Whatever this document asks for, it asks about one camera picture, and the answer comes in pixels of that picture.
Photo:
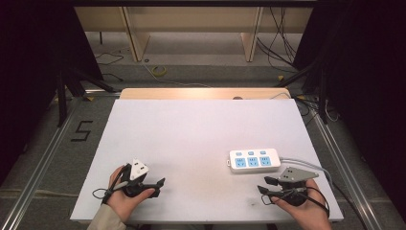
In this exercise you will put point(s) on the black metal stand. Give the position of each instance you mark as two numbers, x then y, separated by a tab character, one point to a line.
323	96
61	96

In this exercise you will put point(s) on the person's left hand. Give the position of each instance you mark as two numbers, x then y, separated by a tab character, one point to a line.
123	202

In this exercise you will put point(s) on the metal floor rail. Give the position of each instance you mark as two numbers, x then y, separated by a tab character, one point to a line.
348	172
35	172

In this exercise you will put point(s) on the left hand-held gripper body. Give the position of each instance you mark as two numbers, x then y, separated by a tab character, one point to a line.
138	169

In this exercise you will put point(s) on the person's right hand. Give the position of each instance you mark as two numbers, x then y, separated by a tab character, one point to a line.
311	214

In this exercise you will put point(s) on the light wooden desk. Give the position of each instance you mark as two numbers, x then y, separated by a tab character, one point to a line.
191	19

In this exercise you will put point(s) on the black curtain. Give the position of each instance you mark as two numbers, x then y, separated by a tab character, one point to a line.
32	80
367	80

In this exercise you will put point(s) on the wooden table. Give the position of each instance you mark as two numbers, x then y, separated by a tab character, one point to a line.
191	93

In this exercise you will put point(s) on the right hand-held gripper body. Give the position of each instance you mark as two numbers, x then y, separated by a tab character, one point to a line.
295	175

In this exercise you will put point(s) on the yellow tape roll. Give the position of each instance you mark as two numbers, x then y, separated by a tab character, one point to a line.
159	71

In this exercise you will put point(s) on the white power strip blue sockets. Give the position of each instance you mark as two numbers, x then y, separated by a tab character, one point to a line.
253	161

